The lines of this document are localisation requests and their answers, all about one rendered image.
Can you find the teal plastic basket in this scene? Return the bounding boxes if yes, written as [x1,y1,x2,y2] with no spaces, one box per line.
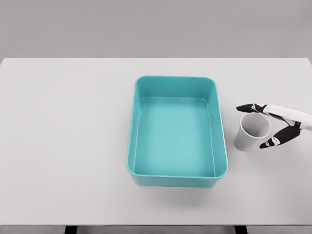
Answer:
[126,75,230,189]

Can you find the white paper cup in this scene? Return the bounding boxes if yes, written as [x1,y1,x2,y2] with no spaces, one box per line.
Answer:
[234,113,271,152]

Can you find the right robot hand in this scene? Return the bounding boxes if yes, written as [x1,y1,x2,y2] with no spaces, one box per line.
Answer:
[235,103,312,150]

